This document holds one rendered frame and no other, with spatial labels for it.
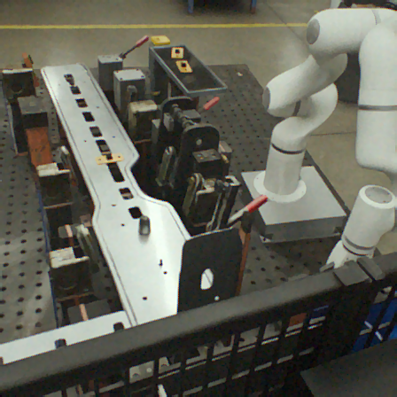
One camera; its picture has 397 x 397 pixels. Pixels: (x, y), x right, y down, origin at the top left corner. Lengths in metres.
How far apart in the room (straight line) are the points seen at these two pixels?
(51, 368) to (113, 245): 0.89
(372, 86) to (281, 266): 0.74
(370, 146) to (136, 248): 0.60
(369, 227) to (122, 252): 0.59
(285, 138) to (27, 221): 0.92
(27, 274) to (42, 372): 1.26
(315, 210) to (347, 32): 0.71
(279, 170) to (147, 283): 0.75
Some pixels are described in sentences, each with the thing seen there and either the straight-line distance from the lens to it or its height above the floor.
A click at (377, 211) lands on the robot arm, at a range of 1.20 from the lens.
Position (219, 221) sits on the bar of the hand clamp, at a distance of 1.17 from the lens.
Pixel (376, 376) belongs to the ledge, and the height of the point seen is 1.43.
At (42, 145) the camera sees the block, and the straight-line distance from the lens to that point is 1.84.
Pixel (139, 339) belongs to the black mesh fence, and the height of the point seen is 1.55.
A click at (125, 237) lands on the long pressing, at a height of 1.00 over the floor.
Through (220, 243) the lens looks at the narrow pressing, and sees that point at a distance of 0.82.
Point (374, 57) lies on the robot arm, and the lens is 1.17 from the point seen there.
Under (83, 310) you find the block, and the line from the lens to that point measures 1.16.
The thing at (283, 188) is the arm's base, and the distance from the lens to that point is 1.78.
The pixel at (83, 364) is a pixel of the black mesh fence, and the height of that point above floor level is 1.55.
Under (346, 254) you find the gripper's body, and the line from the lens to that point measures 1.30.
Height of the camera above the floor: 1.87
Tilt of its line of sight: 39 degrees down
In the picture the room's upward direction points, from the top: 6 degrees clockwise
